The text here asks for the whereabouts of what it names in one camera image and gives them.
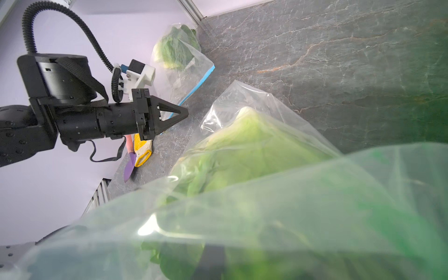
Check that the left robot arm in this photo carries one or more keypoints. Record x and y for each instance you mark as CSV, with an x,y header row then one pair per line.
x,y
67,103

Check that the chinese cabbage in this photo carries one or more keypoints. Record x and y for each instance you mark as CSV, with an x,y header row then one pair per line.
x,y
172,50
252,146

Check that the clear zip-top bag blue seal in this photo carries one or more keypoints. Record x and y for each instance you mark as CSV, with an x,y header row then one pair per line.
x,y
377,214

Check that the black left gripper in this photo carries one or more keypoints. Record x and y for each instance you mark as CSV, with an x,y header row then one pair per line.
x,y
148,110

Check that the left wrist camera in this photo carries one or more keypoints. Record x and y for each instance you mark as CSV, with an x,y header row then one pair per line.
x,y
138,75

